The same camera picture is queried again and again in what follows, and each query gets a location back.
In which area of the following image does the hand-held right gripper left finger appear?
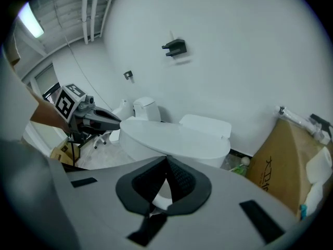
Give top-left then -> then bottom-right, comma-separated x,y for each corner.
66,155 -> 167,250

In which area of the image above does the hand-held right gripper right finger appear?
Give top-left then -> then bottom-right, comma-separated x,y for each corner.
144,155 -> 300,250

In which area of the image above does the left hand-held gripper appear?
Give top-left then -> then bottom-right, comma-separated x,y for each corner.
55,83 -> 122,135

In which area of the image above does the white toilet being handled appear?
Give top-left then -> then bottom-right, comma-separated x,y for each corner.
119,120 -> 232,158

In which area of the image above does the person's left forearm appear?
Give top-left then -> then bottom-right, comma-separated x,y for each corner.
29,94 -> 70,134

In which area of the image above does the white rounded toilet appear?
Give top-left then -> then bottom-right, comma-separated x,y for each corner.
109,99 -> 131,143

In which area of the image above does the white toilet with tank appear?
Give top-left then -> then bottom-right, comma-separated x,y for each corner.
132,96 -> 162,122

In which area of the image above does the white tankless toilet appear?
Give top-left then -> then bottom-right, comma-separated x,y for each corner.
119,114 -> 232,169

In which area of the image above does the white office chair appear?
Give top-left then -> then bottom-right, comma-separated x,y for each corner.
93,130 -> 108,150

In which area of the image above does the small cardboard box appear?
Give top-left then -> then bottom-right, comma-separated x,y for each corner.
50,139 -> 69,164
65,142 -> 81,166

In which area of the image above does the green plastic wrapper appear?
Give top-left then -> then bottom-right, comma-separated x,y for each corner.
228,165 -> 248,177

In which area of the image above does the person's beige shirt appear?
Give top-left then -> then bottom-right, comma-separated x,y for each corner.
0,43 -> 79,250

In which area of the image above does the large cardboard box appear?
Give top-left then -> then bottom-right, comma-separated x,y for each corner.
246,118 -> 326,218

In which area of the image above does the white pipe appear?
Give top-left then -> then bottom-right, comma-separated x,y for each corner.
82,0 -> 91,45
99,0 -> 121,36

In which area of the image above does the long fluorescent light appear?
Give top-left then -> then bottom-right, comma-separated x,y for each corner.
19,3 -> 45,39

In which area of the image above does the white ceramic fixture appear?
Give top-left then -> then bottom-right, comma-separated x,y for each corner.
304,146 -> 333,216

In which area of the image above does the plastic-wrapped tube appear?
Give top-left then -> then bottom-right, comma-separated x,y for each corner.
275,105 -> 317,130

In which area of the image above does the small white box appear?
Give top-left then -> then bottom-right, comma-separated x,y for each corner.
316,129 -> 331,145

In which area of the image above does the grey gripper-mounted camera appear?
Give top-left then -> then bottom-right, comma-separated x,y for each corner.
77,95 -> 95,112

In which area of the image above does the black wall shelf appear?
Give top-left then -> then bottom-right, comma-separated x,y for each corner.
161,39 -> 187,57

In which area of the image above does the black metal bracket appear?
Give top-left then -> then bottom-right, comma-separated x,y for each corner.
309,113 -> 333,135

